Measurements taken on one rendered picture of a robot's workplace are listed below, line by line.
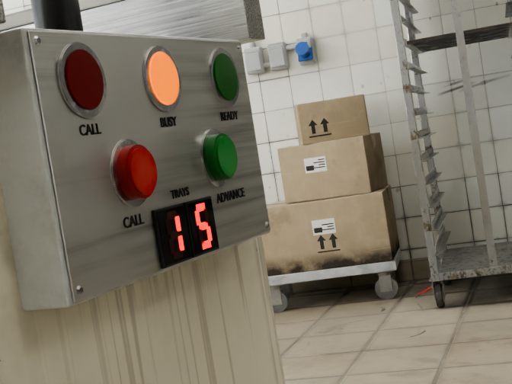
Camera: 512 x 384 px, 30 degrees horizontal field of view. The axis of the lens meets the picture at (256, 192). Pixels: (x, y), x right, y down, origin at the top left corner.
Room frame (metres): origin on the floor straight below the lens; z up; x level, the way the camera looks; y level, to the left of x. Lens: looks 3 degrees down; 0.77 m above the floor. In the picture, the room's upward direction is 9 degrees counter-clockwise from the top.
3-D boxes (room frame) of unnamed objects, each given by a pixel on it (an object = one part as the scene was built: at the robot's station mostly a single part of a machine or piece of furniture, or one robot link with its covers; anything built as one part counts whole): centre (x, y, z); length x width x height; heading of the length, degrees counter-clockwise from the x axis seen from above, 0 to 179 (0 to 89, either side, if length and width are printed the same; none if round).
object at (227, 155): (0.62, 0.02, 0.76); 0.03 x 0.02 x 0.03; 154
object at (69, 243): (0.58, 0.06, 0.77); 0.24 x 0.04 x 0.14; 154
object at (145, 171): (0.53, 0.07, 0.76); 0.03 x 0.02 x 0.03; 154
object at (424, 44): (3.92, -0.93, 1.05); 0.60 x 0.40 x 0.01; 165
